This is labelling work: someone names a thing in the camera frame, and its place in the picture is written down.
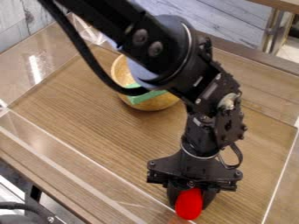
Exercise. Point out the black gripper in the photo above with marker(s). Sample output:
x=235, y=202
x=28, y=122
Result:
x=188, y=171

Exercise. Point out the red plush fruit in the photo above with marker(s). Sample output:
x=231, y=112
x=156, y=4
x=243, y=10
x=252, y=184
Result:
x=188, y=203

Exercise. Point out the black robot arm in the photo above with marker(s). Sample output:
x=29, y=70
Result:
x=170, y=59

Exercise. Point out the green foam block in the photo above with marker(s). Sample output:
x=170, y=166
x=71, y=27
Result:
x=144, y=97

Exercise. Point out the wooden bowl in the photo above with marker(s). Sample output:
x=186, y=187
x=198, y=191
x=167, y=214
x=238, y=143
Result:
x=122, y=76

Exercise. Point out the clear acrylic corner stand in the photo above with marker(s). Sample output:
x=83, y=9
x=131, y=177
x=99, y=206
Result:
x=87, y=31

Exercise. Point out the clear acrylic tray wall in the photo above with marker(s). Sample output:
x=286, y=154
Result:
x=99, y=196

